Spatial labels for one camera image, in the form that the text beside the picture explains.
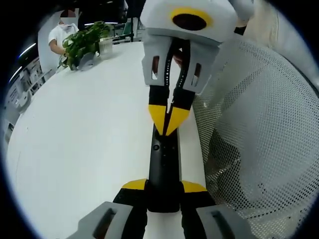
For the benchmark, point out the grey plant pot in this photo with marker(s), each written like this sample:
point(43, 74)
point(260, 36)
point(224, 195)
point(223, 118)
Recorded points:
point(86, 62)

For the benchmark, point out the grey mesh chair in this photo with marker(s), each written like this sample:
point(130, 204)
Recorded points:
point(261, 137)

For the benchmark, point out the person's right hand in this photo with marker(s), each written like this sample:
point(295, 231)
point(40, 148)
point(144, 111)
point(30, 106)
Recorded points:
point(178, 58)

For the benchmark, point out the person's cream clothing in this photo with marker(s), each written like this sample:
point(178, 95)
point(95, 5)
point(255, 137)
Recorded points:
point(261, 22)

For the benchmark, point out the white slatted basket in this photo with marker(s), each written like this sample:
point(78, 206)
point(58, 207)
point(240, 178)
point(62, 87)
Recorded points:
point(106, 48)

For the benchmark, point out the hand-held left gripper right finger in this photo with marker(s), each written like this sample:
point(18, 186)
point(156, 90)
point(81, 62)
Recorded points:
point(207, 219)

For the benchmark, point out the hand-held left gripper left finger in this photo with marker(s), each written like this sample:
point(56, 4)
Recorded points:
point(117, 219)

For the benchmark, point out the green leafy plant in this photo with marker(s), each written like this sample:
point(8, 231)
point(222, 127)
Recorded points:
point(82, 42)

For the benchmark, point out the black remote control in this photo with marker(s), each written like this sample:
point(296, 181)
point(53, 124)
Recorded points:
point(164, 174)

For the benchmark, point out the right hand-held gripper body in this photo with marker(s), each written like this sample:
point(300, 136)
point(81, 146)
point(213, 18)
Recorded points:
point(192, 15)

